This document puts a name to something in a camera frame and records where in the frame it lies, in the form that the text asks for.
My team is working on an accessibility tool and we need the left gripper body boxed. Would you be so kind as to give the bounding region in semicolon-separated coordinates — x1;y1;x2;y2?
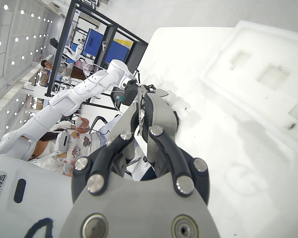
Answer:
138;84;150;105

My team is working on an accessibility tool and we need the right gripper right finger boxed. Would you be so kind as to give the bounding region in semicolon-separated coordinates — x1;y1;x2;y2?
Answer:
139;92;210;206

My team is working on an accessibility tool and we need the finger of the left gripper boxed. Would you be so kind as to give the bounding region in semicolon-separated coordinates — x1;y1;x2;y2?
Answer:
147;84;169;98

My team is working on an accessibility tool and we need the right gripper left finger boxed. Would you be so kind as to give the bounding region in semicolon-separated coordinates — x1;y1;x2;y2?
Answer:
72;101;141;201

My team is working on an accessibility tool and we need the robot body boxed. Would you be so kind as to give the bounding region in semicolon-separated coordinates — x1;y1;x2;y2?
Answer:
0;156;77;238

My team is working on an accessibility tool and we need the blue partition panel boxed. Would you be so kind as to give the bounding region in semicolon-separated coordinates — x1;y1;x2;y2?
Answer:
82;28;134;63

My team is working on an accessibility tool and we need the white foam tray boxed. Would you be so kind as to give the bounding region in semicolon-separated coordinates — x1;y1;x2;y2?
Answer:
200;20;298;156

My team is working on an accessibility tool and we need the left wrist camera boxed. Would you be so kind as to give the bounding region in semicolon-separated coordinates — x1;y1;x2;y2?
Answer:
116;68;142;106

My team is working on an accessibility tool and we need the black metal frame rack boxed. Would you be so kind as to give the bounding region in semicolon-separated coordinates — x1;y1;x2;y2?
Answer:
46;0;149;112

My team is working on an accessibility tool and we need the black cable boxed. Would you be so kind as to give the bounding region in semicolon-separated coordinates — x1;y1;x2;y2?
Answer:
27;217;56;238

